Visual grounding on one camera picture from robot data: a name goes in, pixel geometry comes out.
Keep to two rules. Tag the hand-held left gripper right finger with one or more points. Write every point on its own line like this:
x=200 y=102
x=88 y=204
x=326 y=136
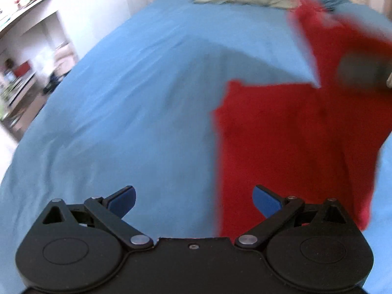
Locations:
x=265 y=203

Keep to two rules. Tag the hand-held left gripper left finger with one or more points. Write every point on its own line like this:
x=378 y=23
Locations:
x=124 y=202

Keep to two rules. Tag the red long-sleeved sweater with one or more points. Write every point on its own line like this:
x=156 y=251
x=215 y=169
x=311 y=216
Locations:
x=275 y=128

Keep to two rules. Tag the blue bed sheet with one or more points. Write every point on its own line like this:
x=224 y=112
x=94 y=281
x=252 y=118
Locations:
x=137 y=98

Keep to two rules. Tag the beige bag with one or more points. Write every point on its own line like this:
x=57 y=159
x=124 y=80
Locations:
x=65 y=58

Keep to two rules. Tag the red box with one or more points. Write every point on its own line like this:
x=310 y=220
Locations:
x=23 y=69

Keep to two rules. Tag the white shelf unit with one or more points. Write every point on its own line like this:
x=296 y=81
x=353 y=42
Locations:
x=30 y=36

